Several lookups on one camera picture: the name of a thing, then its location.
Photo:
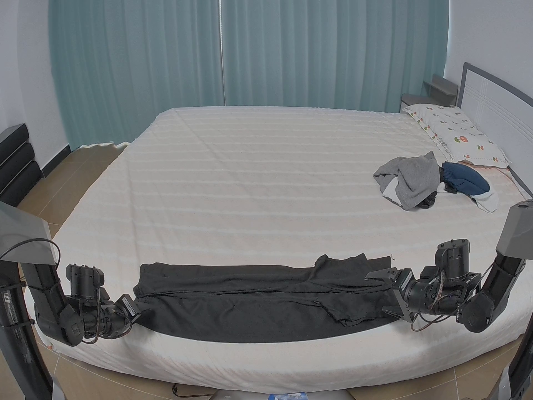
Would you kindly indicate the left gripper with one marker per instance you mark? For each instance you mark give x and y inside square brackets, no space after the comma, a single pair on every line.
[120,313]

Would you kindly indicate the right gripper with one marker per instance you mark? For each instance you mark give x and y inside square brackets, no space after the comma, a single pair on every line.
[416,298]

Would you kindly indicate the black T-shirt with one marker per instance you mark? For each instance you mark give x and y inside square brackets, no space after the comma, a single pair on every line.
[250,298]

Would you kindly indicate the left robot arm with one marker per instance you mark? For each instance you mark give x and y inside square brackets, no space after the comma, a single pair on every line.
[45,306]

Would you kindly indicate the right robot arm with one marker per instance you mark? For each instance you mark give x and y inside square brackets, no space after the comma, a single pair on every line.
[499,290]

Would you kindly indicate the pile of clothes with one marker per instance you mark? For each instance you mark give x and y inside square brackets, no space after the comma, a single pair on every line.
[412,177]

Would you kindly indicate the bed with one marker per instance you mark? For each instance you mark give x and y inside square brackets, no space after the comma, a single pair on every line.
[258,190]

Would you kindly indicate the white printed pillow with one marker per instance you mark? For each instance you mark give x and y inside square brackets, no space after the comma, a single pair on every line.
[454,133]

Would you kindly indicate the black chest of drawers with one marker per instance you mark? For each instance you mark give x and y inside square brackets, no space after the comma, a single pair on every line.
[16,165]

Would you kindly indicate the grey bedside table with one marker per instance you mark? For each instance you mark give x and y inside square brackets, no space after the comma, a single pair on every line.
[437,86]

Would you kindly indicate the blue-green curtain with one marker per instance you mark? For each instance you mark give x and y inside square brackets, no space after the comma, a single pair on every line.
[333,40]
[137,56]

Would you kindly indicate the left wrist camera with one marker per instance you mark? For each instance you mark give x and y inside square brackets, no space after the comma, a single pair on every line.
[85,281]

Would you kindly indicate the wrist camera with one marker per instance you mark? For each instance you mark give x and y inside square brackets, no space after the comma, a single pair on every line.
[453,261]
[85,281]

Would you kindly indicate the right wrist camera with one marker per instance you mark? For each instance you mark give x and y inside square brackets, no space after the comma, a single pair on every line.
[453,261]

